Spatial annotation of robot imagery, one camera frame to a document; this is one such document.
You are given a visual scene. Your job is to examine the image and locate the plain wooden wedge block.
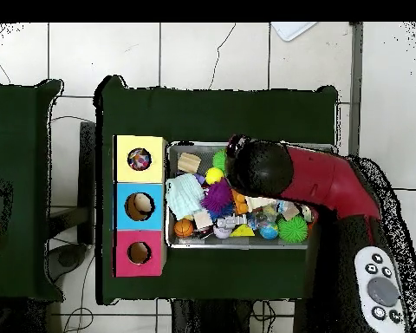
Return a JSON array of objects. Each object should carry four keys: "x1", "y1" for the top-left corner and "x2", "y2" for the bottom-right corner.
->
[{"x1": 177, "y1": 152, "x2": 202, "y2": 174}]

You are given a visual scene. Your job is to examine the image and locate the cream knitted cloth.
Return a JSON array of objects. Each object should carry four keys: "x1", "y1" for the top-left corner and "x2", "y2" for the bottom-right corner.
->
[{"x1": 244, "y1": 195, "x2": 278, "y2": 212}]

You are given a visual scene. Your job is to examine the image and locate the wooden box with three holes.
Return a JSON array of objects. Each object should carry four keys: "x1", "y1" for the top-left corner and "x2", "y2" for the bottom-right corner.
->
[{"x1": 112, "y1": 134, "x2": 168, "y2": 278}]

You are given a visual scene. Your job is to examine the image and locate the dark green table cloth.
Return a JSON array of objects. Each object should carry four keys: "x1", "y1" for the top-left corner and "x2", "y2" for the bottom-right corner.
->
[
  {"x1": 94, "y1": 75, "x2": 339, "y2": 306},
  {"x1": 0, "y1": 79, "x2": 65, "y2": 303}
]

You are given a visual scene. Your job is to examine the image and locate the purple spiky rubber toy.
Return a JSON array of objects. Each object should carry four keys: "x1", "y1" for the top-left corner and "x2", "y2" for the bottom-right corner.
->
[{"x1": 200, "y1": 178, "x2": 234, "y2": 221}]

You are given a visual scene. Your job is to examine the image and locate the white tray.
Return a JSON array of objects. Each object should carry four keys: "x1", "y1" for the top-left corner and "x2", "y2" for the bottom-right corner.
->
[{"x1": 270, "y1": 22, "x2": 318, "y2": 42}]

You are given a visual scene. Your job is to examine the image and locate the orange toy building brick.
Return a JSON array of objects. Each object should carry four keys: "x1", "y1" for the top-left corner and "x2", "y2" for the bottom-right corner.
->
[{"x1": 231, "y1": 188, "x2": 250, "y2": 215}]

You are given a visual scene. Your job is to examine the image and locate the grey metal bar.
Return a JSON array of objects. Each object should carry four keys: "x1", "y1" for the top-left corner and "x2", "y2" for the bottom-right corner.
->
[{"x1": 346, "y1": 22, "x2": 364, "y2": 157}]

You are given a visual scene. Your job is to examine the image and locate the yellow plastic ball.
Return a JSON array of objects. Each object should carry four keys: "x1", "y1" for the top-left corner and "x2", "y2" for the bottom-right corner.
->
[{"x1": 205, "y1": 166, "x2": 225, "y2": 186}]

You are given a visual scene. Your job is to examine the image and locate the mint green knitted cloth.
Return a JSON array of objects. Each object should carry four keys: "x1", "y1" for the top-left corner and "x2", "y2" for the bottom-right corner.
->
[{"x1": 165, "y1": 173, "x2": 205, "y2": 221}]

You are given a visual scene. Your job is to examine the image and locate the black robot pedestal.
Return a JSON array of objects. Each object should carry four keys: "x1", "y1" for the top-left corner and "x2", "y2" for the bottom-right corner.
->
[{"x1": 171, "y1": 298, "x2": 254, "y2": 333}]

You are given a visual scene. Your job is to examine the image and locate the silver wire mesh bin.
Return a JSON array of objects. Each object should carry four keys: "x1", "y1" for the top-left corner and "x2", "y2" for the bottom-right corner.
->
[{"x1": 166, "y1": 140, "x2": 337, "y2": 250}]

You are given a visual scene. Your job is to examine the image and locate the green spiky rubber ball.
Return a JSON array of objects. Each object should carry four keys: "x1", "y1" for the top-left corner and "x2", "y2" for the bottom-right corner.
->
[
  {"x1": 212, "y1": 148, "x2": 227, "y2": 173},
  {"x1": 277, "y1": 215, "x2": 309, "y2": 244}
]

